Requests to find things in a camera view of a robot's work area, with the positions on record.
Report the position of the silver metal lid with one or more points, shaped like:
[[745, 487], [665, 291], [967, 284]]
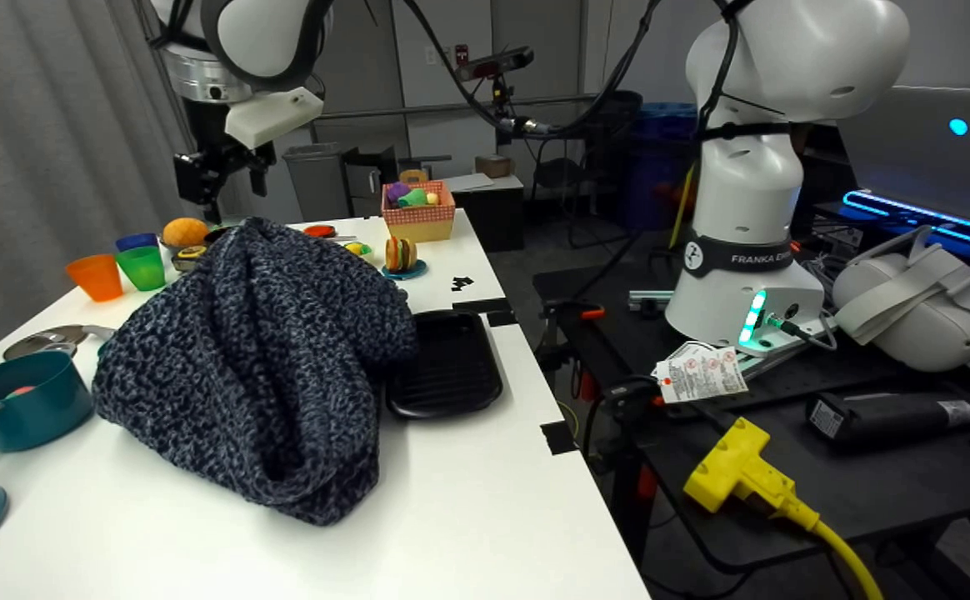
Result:
[[45, 346]]

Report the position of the black box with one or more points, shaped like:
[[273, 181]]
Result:
[[372, 179]]

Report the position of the grey knit cloth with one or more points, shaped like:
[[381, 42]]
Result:
[[271, 379]]

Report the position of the yellow toy ball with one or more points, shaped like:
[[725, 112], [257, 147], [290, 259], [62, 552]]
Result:
[[430, 198]]

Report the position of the black robot cart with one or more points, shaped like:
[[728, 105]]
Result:
[[927, 495]]

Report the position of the toy burger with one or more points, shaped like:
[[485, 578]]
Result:
[[402, 256]]

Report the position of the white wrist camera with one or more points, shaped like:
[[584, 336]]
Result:
[[271, 117]]

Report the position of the black desk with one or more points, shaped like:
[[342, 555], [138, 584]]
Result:
[[502, 218]]

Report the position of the green toy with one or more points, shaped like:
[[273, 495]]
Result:
[[415, 200]]

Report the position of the orange toy fruit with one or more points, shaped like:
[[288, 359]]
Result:
[[185, 231]]

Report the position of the grey curtain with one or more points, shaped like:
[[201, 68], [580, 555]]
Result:
[[52, 144]]

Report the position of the small orange tool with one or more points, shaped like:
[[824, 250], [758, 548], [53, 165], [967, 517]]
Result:
[[591, 316]]

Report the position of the grey cabinet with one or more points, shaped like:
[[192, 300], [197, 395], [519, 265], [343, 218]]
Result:
[[314, 185]]

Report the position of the black handheld device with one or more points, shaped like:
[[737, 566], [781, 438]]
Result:
[[887, 419]]

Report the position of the teal toy pot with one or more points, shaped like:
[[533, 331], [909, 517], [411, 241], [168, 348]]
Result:
[[33, 422]]

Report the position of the small red toy piece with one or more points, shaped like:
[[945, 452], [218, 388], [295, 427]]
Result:
[[321, 231]]

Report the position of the blue plastic cup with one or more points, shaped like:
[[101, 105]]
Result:
[[133, 241]]

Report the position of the wooden toy box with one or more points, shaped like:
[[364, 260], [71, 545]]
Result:
[[422, 225]]

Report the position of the dark bowl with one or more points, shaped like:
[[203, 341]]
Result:
[[220, 236]]

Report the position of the black office chair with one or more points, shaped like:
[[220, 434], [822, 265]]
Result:
[[614, 115]]

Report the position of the black plastic tray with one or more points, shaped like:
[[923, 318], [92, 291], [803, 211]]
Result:
[[451, 371]]

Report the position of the orange green toy food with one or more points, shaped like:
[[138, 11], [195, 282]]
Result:
[[20, 392]]

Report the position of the blue bin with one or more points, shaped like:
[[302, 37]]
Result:
[[662, 156]]

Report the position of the grey laptop with blue light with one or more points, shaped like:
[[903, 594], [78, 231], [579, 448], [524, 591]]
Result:
[[927, 162]]

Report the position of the yellow green toy food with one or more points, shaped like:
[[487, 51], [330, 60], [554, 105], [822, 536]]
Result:
[[359, 249]]

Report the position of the small teal plate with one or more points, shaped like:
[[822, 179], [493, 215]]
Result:
[[422, 272]]

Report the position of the small black clip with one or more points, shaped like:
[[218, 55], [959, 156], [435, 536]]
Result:
[[461, 282]]

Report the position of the orange plastic cup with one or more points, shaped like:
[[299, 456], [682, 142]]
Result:
[[97, 278]]

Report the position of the white VR headset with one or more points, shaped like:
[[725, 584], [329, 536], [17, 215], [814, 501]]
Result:
[[927, 318]]

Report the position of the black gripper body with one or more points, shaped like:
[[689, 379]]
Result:
[[210, 144]]

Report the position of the white red packet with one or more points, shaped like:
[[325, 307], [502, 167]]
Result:
[[702, 371]]

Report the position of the small brown box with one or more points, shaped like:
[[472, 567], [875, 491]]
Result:
[[493, 167]]

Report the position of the green plastic cup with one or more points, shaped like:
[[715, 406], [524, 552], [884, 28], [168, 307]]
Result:
[[144, 268]]

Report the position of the purple toy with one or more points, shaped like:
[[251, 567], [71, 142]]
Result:
[[393, 195]]

